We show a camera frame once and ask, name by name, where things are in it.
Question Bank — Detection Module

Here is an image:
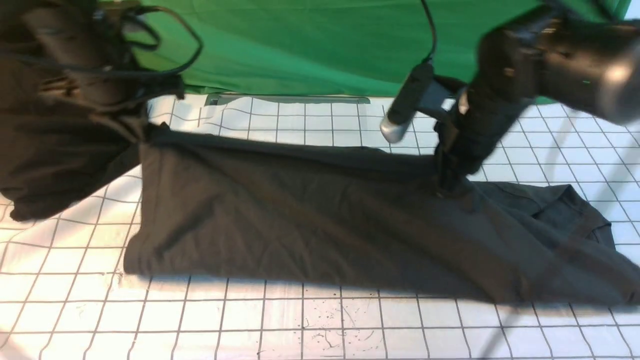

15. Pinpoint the black cable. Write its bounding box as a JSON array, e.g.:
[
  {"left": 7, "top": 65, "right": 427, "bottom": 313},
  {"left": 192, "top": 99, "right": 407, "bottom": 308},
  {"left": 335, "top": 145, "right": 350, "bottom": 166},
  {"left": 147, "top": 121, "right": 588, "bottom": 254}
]
[
  {"left": 0, "top": 5, "right": 203, "bottom": 83},
  {"left": 420, "top": 0, "right": 438, "bottom": 66}
]

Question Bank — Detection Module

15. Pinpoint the green backdrop cloth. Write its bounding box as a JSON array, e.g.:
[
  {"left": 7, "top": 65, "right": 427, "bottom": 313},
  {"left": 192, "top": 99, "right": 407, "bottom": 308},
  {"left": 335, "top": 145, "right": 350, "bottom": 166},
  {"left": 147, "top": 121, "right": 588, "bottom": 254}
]
[{"left": 136, "top": 0, "right": 541, "bottom": 97}]

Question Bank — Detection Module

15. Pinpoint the white grid table cloth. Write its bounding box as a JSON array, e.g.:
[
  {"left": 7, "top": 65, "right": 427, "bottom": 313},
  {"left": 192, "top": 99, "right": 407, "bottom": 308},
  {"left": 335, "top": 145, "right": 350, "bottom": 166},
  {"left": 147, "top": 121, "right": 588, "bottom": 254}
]
[{"left": 0, "top": 95, "right": 640, "bottom": 360}]

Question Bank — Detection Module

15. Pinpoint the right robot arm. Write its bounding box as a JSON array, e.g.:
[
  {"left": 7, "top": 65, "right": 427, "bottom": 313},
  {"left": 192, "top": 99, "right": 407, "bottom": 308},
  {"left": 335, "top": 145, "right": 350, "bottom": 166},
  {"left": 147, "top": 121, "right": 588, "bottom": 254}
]
[{"left": 435, "top": 0, "right": 640, "bottom": 192}]

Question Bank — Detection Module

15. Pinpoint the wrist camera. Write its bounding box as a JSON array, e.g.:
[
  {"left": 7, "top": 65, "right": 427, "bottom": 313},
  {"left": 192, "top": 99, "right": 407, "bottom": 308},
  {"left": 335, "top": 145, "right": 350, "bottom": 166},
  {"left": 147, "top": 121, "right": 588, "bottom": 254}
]
[
  {"left": 380, "top": 61, "right": 466, "bottom": 144},
  {"left": 98, "top": 0, "right": 143, "bottom": 34}
]

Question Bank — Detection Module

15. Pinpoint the gray long sleeve shirt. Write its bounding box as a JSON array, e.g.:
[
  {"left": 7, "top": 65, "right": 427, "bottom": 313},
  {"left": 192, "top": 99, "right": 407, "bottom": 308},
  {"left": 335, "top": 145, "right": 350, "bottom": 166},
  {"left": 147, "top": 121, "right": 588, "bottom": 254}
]
[{"left": 123, "top": 126, "right": 640, "bottom": 306}]

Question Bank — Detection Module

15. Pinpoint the pile of black clothes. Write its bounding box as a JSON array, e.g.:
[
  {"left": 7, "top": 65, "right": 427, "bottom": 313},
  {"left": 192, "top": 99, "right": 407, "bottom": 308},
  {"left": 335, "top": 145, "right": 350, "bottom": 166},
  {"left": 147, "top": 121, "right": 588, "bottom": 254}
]
[{"left": 0, "top": 59, "right": 140, "bottom": 223}]

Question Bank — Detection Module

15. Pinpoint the right black cable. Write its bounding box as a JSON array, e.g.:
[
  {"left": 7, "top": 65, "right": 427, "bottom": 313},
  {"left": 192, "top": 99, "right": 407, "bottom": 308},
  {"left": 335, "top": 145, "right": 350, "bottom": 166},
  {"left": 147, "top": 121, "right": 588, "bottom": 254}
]
[{"left": 420, "top": 0, "right": 438, "bottom": 66}]

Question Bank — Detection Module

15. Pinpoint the gray metal strip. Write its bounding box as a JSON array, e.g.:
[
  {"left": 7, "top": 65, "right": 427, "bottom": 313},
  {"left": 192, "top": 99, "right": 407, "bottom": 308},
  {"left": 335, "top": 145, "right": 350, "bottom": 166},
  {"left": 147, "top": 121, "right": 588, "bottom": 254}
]
[{"left": 205, "top": 93, "right": 371, "bottom": 106}]

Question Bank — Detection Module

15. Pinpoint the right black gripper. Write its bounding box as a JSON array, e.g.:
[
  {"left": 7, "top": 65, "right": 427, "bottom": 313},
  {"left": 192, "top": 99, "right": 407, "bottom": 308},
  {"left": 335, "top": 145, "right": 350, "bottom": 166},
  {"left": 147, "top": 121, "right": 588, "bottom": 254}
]
[{"left": 434, "top": 88, "right": 533, "bottom": 194}]

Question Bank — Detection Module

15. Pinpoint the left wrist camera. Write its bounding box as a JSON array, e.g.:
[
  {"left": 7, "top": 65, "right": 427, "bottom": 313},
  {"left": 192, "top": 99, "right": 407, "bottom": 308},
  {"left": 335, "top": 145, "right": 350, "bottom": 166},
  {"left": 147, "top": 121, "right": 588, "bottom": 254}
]
[{"left": 98, "top": 0, "right": 143, "bottom": 34}]

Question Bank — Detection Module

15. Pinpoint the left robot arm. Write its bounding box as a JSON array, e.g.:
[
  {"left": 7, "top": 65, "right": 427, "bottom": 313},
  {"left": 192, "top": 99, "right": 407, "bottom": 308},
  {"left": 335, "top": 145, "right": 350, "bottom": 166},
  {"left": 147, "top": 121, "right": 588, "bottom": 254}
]
[{"left": 1, "top": 0, "right": 202, "bottom": 142}]

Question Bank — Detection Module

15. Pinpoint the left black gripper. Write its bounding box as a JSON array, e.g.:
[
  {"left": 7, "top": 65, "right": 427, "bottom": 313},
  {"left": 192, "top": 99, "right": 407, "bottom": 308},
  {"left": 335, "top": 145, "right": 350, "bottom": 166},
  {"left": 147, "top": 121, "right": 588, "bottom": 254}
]
[{"left": 39, "top": 50, "right": 185, "bottom": 142}]

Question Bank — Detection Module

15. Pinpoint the left black cable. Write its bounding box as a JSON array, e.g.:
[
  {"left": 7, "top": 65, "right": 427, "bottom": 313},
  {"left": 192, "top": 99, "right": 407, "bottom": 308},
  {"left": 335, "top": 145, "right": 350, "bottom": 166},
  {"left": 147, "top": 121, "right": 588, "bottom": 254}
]
[{"left": 0, "top": 5, "right": 203, "bottom": 83}]

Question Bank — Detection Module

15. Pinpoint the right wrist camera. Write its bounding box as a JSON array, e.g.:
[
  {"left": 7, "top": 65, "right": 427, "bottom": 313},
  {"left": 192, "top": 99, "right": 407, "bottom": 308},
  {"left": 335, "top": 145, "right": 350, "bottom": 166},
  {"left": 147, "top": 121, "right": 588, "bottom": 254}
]
[{"left": 380, "top": 61, "right": 466, "bottom": 144}]

